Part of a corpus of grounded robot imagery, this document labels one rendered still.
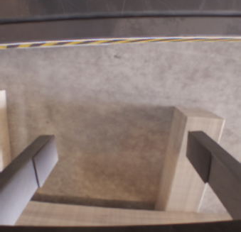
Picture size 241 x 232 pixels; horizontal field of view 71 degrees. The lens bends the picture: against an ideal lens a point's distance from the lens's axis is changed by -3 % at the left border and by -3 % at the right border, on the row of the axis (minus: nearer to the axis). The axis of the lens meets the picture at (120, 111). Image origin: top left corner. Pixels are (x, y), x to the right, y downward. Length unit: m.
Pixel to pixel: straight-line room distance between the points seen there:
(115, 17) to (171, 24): 0.05
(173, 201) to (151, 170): 0.12
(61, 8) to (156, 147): 0.48
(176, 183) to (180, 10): 0.44
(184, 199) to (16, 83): 0.59
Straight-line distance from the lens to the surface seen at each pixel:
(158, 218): 0.56
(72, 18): 0.19
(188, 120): 0.45
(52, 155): 0.17
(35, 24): 0.20
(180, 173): 0.52
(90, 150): 0.58
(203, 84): 0.56
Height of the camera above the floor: 0.50
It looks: 74 degrees down
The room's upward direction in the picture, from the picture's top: 180 degrees clockwise
